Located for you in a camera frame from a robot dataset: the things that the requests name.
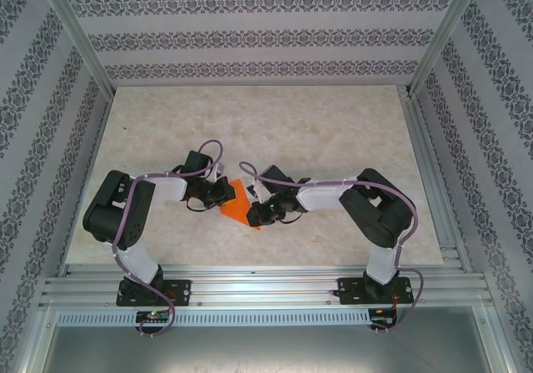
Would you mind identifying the right circuit board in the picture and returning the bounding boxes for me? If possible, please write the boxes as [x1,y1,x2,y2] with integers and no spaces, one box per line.
[370,308,396,326]

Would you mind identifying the aluminium side rail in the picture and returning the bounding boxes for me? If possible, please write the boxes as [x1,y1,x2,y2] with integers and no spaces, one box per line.
[57,92,116,276]
[397,84,474,273]

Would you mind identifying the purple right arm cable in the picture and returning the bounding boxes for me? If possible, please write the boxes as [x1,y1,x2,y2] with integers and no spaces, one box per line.
[237,161,426,336]

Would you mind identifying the orange cloth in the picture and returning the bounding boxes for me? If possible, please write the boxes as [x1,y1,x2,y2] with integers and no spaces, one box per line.
[218,178,264,233]

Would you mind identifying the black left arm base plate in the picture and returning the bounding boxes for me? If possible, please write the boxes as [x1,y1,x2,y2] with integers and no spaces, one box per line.
[117,279,193,307]

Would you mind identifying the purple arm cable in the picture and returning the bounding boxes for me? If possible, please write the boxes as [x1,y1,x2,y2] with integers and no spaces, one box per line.
[237,161,426,336]
[110,139,227,340]

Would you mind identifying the white left camera mount bracket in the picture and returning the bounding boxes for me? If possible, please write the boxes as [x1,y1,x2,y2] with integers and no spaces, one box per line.
[210,162,229,183]

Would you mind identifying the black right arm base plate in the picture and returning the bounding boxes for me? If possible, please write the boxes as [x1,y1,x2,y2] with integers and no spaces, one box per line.
[336,276,413,306]

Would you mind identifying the aluminium corner post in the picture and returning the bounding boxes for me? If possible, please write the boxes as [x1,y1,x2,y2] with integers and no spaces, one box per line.
[36,0,117,96]
[409,0,488,97]

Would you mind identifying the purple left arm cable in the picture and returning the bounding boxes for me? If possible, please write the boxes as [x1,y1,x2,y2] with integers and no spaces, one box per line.
[110,139,227,340]

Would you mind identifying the left circuit board green light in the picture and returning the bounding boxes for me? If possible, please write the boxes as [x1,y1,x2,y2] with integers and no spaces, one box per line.
[136,310,171,323]

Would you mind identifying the grey metal sheet panel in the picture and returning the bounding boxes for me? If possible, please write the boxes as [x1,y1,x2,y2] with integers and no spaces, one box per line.
[39,325,513,373]

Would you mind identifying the slotted grey cable duct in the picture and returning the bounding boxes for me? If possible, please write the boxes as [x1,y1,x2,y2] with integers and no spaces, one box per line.
[56,309,371,327]

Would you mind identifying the white right camera mount bracket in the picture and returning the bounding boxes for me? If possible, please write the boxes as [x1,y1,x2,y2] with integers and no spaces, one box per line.
[246,182,268,202]

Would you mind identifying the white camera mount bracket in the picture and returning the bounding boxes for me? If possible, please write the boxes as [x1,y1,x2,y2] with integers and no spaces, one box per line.
[246,182,268,202]
[210,162,229,183]

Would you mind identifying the aluminium front rail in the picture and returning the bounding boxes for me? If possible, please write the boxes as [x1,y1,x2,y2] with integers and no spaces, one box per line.
[36,264,495,312]

